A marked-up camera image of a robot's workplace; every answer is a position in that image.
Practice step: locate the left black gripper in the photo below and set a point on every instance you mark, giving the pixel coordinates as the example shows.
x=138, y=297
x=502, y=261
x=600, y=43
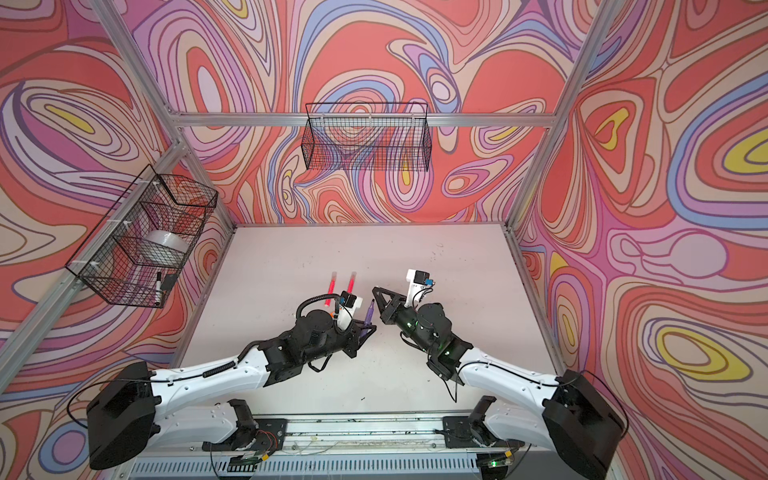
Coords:
x=353, y=335

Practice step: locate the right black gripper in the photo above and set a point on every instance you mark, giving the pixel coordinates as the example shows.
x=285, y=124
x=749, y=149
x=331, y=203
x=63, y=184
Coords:
x=388, y=311

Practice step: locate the pink highlighter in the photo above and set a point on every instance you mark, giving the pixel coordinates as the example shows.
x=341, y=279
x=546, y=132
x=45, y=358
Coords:
x=331, y=287
x=351, y=282

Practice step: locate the purple highlighter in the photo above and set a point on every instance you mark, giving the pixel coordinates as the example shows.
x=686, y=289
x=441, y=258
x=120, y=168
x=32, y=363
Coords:
x=368, y=319

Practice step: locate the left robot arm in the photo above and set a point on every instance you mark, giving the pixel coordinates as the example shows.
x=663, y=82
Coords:
x=142, y=407

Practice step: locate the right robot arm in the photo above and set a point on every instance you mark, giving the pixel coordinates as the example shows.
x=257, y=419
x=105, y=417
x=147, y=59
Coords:
x=528, y=396

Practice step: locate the black marker in basket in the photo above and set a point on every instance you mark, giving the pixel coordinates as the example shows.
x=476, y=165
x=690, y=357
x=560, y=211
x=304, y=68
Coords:
x=158, y=299

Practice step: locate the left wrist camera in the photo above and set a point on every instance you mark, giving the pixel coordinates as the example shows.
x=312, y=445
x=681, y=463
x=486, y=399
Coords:
x=346, y=307

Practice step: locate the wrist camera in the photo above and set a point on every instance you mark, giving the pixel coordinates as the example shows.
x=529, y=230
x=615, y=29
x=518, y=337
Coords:
x=346, y=307
x=419, y=285

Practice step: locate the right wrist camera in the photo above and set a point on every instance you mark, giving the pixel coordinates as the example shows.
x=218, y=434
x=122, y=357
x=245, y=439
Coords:
x=419, y=285

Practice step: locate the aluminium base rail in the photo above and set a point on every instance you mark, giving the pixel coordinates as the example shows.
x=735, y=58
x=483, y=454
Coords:
x=372, y=435

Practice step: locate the back black wire basket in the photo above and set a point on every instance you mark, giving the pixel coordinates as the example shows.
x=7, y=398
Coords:
x=367, y=136

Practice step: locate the black wire basket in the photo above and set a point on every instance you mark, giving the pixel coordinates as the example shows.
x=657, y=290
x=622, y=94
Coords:
x=367, y=136
x=109, y=262

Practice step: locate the left black wire basket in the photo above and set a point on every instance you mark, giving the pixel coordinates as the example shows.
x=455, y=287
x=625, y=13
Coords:
x=109, y=262

